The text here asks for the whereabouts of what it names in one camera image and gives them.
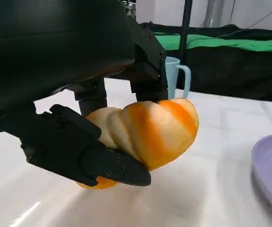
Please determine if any orange and white bread roll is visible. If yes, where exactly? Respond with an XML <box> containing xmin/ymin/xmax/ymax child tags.
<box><xmin>76</xmin><ymin>98</ymin><xmax>200</xmax><ymax>191</ymax></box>

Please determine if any black upright pole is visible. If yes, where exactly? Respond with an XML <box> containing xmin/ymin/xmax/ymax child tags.
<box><xmin>179</xmin><ymin>0</ymin><xmax>194</xmax><ymax>66</ymax></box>

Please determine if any thin grey cable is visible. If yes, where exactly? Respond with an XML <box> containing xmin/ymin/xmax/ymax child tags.
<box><xmin>217</xmin><ymin>0</ymin><xmax>272</xmax><ymax>38</ymax></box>

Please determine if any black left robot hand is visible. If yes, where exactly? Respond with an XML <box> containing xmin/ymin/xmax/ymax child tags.
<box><xmin>0</xmin><ymin>0</ymin><xmax>169</xmax><ymax>188</ymax></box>

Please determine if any pale green mug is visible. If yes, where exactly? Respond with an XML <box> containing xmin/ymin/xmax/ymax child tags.
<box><xmin>165</xmin><ymin>56</ymin><xmax>192</xmax><ymax>99</ymax></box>

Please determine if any green cloth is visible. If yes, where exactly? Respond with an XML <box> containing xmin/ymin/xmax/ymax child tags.
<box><xmin>153</xmin><ymin>32</ymin><xmax>272</xmax><ymax>53</ymax></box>

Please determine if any black cloth backdrop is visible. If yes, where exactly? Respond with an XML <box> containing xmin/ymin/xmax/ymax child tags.
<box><xmin>104</xmin><ymin>22</ymin><xmax>272</xmax><ymax>103</ymax></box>

